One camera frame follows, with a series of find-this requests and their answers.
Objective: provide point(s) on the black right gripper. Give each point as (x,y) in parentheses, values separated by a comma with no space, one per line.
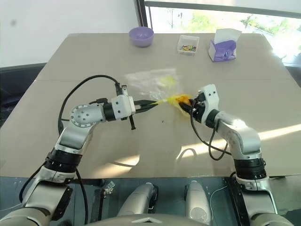
(198,110)

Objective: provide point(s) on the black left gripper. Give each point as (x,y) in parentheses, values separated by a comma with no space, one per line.
(137,106)

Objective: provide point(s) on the yellow pineapple bun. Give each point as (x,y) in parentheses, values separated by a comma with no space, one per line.
(183,98)

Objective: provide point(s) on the clear yellow-zip plastic bag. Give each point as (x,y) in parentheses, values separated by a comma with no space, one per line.
(150,82)

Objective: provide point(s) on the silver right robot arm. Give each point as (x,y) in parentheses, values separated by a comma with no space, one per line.
(242,136)

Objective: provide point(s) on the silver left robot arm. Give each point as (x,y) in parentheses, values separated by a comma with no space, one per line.
(82,115)

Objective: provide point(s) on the clear box of coloured bits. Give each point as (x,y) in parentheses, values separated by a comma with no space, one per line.
(188,46)

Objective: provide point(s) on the purple tissue box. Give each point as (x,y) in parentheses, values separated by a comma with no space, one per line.
(223,49)

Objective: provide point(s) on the purple plastic bowl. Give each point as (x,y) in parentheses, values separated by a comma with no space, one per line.
(141,36)

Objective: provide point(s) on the small clear clip under table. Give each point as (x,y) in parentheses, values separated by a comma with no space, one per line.
(108,188)

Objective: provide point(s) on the silver left robot leg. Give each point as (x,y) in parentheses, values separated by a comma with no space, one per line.
(137,200)

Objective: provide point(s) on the silver robot leg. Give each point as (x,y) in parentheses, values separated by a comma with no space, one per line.
(197,202)
(137,200)

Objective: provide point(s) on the silver right robot leg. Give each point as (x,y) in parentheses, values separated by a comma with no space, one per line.
(197,202)

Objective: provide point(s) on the grey robot torso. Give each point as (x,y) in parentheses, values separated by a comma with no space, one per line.
(145,220)

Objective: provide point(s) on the dark low ledge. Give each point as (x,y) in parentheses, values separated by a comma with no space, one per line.
(18,80)

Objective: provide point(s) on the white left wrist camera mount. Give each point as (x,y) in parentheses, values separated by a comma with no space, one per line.
(121,106)

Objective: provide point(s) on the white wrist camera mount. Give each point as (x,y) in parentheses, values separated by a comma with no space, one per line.
(121,106)
(210,94)

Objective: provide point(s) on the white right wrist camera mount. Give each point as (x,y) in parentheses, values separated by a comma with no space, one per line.
(210,94)

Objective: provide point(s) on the dark window frame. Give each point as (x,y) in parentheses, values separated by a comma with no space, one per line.
(142,14)

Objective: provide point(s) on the black table frame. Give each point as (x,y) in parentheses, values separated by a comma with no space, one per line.
(235,200)

